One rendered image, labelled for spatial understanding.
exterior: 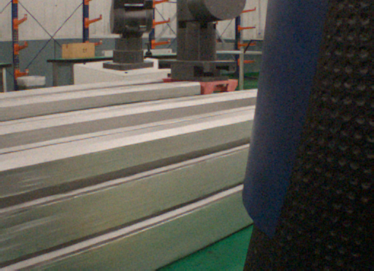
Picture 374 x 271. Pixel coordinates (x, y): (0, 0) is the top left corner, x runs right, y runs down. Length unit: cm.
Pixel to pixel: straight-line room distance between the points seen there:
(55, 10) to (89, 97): 826
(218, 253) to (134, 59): 80
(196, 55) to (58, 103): 22
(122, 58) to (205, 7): 57
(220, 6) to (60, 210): 34
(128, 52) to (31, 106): 66
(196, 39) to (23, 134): 34
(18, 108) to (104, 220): 19
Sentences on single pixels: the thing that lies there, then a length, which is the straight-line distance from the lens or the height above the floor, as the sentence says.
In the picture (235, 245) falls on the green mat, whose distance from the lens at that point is 27.
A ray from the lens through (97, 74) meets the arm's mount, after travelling 102.
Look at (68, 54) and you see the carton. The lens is 588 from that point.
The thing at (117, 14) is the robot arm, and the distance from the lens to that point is 98.
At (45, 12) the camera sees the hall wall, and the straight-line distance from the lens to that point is 855.
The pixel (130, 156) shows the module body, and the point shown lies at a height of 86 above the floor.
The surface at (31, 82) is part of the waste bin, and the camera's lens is 542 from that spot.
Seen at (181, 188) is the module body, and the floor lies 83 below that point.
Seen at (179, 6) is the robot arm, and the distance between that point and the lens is 55.
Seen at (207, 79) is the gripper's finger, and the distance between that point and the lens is 51.
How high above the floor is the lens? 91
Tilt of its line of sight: 13 degrees down
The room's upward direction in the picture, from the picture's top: straight up
